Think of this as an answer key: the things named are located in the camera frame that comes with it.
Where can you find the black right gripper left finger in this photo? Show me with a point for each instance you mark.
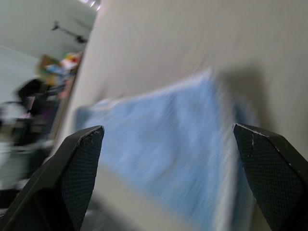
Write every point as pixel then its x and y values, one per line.
pixel 60 183

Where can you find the colourful clutter pile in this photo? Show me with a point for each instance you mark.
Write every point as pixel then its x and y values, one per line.
pixel 60 67

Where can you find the light blue towel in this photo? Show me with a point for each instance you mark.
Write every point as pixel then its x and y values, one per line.
pixel 166 146

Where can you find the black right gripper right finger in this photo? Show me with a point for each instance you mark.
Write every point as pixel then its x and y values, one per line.
pixel 276 178

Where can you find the black camera stand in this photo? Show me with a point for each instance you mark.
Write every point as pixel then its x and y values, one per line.
pixel 69 33

